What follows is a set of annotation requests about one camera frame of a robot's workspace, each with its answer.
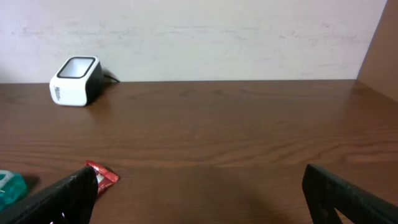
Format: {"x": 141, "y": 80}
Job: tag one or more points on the white barcode scanner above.
{"x": 78, "y": 82}

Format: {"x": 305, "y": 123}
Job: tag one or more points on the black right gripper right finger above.
{"x": 327, "y": 194}

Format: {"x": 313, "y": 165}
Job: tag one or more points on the teal mouthwash bottle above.
{"x": 13, "y": 187}

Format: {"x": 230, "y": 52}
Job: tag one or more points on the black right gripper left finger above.
{"x": 70, "y": 200}

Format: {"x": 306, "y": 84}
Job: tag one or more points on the red candy bar wrapper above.
{"x": 105, "y": 177}

